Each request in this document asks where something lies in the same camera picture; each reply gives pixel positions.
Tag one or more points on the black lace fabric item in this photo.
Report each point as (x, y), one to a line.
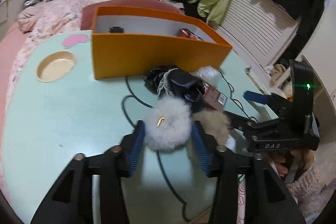
(174, 82)

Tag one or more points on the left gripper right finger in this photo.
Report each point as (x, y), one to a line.
(267, 199)

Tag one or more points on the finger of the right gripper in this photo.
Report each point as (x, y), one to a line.
(263, 99)
(236, 121)

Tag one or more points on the pink floral duvet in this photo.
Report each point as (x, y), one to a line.
(36, 23)

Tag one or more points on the beige fluffy pompom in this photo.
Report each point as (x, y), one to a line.
(214, 123)

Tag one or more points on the white fluffy pompom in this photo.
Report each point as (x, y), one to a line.
(168, 124)

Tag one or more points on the orange cardboard box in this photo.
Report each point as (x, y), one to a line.
(129, 41)

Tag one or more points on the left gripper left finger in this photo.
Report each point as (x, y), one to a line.
(69, 200)

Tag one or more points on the brown chocolate milk carton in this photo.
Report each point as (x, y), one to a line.
(213, 98)

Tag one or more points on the dark red black pouch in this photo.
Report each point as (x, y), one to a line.
(186, 33)

